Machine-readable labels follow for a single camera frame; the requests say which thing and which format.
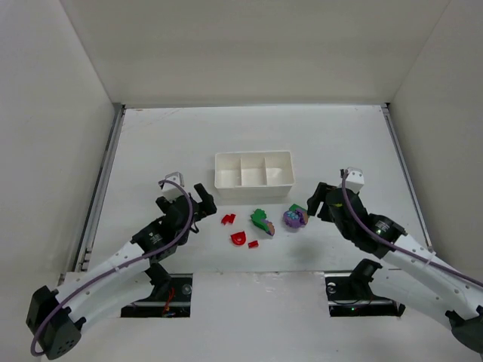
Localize red zigzag lego piece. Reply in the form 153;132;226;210
221;213;236;225

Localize purple round flower lego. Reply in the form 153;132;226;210
282;209;306;229

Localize red round lego piece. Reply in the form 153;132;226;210
230;231;247;247

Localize green leafy lego piece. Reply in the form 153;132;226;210
250;208;267;230

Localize small red lego brick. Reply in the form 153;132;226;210
248;241;259;249

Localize green rectangular lego brick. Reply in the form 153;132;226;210
289;204;306;213

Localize purple printed lego brick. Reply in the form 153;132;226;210
263;220;275;237

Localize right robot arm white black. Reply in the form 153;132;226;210
307;183;482;354

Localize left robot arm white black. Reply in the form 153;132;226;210
26;179;217;360

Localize white three-compartment container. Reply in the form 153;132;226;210
214;151;295;199

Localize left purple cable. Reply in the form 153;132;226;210
29;179;195;358

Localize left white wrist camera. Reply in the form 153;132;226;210
158;171;184;201

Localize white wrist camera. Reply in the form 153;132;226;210
340;167;365;194
158;171;184;201

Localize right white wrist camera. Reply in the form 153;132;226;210
340;167;365;194

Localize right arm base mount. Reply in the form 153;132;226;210
325;259;406;318

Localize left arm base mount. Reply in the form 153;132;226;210
120;264;193;318

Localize right aluminium table rail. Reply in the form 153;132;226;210
381;103;434;251

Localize aluminium table rail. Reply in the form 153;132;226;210
381;103;434;251
67;103;126;272

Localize left aluminium table rail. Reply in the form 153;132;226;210
67;103;126;272

